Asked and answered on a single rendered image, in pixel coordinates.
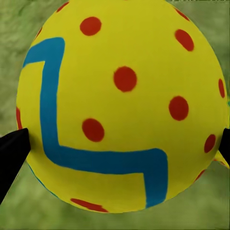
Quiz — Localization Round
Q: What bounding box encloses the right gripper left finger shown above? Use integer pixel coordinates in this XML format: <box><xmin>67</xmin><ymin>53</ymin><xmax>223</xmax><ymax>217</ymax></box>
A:
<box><xmin>0</xmin><ymin>128</ymin><xmax>31</xmax><ymax>205</ymax></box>

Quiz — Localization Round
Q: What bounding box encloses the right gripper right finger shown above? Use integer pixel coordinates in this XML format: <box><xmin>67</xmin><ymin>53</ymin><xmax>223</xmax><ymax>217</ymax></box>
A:
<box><xmin>219</xmin><ymin>128</ymin><xmax>230</xmax><ymax>166</ymax></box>

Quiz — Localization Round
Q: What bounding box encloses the easter egg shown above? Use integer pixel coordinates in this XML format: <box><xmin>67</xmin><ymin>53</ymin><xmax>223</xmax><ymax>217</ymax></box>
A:
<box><xmin>215</xmin><ymin>97</ymin><xmax>230</xmax><ymax>169</ymax></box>
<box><xmin>16</xmin><ymin>0</ymin><xmax>228</xmax><ymax>213</ymax></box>

